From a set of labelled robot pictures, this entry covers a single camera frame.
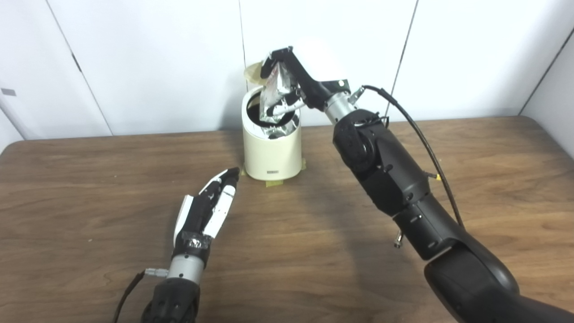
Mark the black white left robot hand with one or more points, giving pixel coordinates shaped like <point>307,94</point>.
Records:
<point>202,215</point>

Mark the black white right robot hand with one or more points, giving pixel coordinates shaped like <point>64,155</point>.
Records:
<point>314,72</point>

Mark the white green milk carton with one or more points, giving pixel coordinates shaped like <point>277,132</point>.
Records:
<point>279,87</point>

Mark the cream round bin lid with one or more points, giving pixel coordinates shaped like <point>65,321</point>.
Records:
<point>252,74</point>

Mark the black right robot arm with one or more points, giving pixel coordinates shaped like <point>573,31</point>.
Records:
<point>394,179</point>

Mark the cream-colored round bin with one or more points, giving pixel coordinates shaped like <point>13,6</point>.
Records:
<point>271,152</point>

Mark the wide yellow tape piece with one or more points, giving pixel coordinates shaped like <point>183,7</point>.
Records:
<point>274,183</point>

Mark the black wall panel hinge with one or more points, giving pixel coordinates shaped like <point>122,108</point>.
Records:
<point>76,63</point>

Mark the grey wall label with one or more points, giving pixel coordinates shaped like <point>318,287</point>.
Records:
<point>8,92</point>

